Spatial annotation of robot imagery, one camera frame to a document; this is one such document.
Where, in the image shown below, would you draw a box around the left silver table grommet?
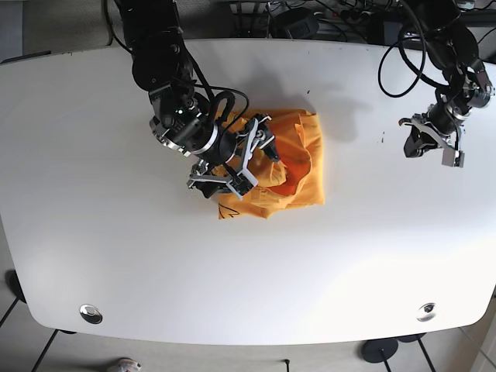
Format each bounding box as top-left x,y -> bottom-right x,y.
79,304 -> 103,325

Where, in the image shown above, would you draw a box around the black power adapter box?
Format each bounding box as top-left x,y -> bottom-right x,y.
269,7 -> 319,40

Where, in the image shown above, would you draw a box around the black round stand base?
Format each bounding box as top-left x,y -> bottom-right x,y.
360,338 -> 398,363

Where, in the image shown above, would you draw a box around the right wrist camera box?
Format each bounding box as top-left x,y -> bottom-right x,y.
226,174 -> 258,200

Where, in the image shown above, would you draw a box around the white orange sneaker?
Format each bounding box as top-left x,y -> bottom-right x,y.
106,358 -> 141,372

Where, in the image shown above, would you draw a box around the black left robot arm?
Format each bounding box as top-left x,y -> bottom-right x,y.
392,1 -> 495,167

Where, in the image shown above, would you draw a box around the orange T-shirt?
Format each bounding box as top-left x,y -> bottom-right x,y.
217,109 -> 325,220

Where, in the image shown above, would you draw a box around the silver table grommet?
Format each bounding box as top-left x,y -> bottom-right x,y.
415,302 -> 437,322
79,304 -> 103,325

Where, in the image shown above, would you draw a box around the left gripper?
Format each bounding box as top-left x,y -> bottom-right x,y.
398,114 -> 463,158

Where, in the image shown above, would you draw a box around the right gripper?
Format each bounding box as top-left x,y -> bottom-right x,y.
187,114 -> 281,198

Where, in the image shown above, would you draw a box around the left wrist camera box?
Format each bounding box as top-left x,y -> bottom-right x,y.
442,149 -> 465,167

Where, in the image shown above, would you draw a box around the tangled black cables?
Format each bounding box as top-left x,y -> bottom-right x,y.
228,0 -> 427,47

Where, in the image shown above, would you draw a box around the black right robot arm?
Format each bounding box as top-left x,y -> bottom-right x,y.
116,1 -> 280,198

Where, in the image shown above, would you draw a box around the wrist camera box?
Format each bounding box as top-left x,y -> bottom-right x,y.
442,149 -> 465,167
226,174 -> 258,200

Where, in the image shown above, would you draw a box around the right silver table grommet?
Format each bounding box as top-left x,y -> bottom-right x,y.
415,302 -> 437,322

